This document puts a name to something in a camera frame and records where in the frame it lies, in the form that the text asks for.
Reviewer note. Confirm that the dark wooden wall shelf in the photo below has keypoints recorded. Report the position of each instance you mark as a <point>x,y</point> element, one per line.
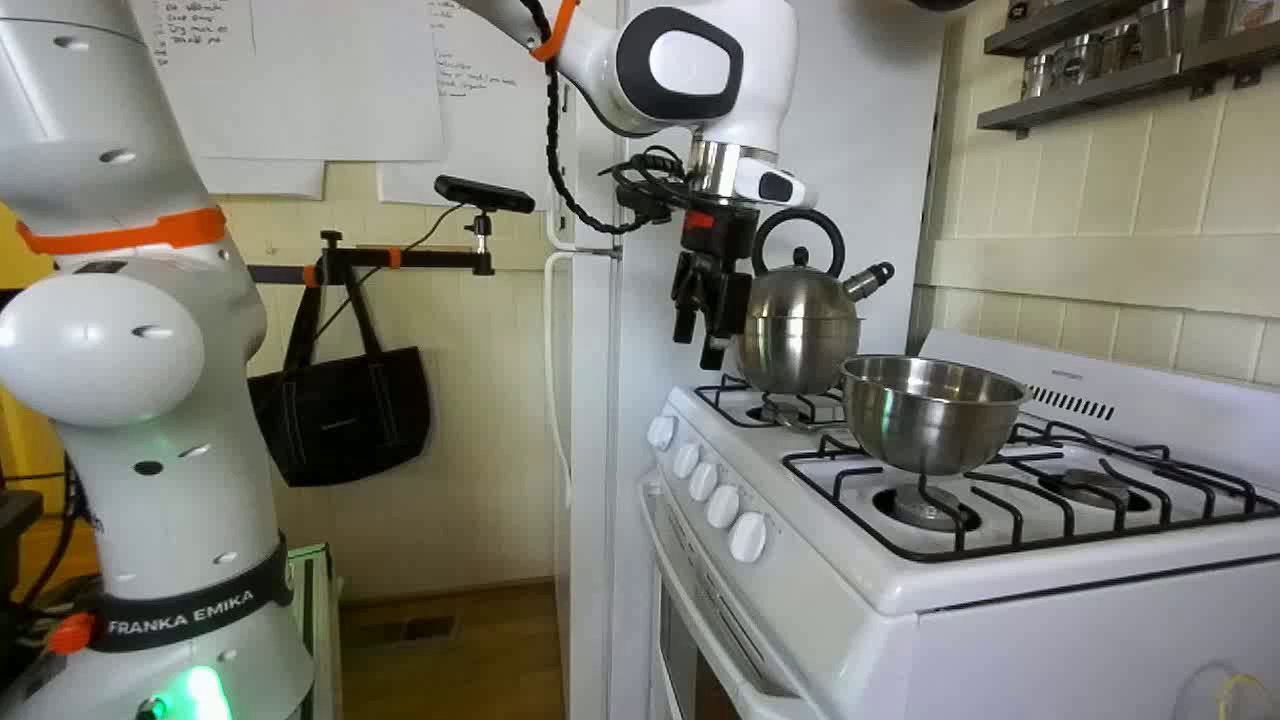
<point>1104,84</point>

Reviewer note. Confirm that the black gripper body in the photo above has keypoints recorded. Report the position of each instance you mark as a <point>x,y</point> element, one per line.
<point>721,244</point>

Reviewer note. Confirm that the silver metal bowl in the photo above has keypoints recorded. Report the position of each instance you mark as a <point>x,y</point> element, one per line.
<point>925,423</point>

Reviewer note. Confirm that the black stove burner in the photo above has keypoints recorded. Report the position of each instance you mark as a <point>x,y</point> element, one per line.
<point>1093,491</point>
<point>901,508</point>

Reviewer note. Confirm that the green white metal frame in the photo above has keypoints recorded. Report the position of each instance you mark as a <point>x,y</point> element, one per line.
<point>319,626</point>

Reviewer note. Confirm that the white stove knob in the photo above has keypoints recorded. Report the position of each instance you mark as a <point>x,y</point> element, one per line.
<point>721,507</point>
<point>685,459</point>
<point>660,429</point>
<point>702,480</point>
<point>748,537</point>

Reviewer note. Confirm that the black tote bag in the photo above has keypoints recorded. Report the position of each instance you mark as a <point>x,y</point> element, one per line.
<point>340,423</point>

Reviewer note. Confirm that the metal canister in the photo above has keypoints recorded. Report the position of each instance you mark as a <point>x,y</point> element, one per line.
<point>1101,56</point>
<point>1043,72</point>

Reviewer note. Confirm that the black stereo camera bar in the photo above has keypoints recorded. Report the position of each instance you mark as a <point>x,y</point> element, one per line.
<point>487,192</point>

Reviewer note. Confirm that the white gas stove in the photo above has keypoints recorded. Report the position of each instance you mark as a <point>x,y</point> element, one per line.
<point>1064,626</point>

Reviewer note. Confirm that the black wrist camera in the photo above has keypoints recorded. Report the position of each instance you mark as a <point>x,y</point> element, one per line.
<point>653,184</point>

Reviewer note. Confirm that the white refrigerator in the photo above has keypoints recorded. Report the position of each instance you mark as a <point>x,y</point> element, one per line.
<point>864,133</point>

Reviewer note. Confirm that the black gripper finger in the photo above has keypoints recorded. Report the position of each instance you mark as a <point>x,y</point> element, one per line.
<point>685,307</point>
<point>721,336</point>

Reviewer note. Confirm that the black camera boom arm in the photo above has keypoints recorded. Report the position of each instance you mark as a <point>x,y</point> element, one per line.
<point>414,263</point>

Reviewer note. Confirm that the black iron stove grate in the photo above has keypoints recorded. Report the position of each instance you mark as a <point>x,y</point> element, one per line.
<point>721,397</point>
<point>1064,533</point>

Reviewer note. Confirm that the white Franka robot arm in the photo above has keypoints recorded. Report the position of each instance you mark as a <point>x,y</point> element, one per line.
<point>133,361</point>

